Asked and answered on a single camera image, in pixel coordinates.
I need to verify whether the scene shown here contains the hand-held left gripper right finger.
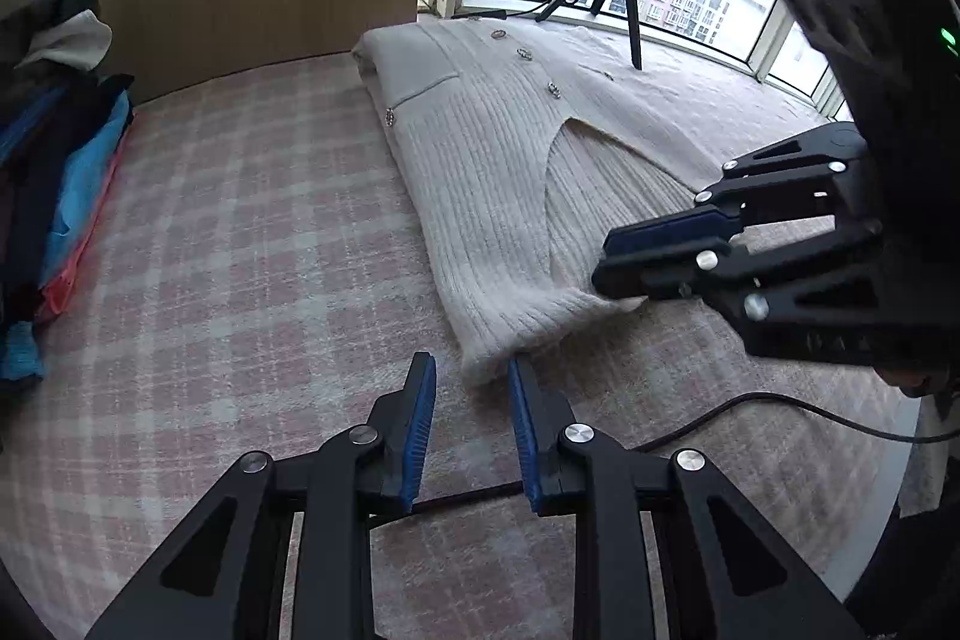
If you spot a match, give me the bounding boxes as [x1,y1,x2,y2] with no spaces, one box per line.
[507,356,867,640]

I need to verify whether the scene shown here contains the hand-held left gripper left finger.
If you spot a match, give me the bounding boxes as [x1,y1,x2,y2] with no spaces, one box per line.
[84,351,438,640]

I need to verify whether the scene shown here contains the dark green garment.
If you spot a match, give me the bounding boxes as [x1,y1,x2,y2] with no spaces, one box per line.
[0,0,102,71]

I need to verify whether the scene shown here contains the thin black cable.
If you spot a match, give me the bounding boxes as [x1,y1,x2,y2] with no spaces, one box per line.
[409,391,960,513]

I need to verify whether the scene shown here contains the white garment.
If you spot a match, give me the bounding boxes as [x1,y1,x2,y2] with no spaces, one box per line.
[15,8,113,73]

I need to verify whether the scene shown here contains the person's right hand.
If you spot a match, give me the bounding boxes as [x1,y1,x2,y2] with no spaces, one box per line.
[877,364,960,399]

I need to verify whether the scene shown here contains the coral pink garment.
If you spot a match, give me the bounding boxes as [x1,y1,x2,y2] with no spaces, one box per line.
[37,115,136,320]

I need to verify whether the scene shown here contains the cream knit sweater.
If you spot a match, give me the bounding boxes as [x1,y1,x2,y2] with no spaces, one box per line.
[351,19,758,386]

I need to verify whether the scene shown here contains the navy garment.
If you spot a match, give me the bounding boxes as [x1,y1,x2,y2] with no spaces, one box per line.
[0,74,132,326]

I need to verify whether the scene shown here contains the person's dark clothing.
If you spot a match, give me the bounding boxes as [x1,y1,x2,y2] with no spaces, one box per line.
[847,396,960,640]

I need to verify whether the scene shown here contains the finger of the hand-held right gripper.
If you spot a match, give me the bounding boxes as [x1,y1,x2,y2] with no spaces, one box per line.
[602,121,878,259]
[591,220,901,365]

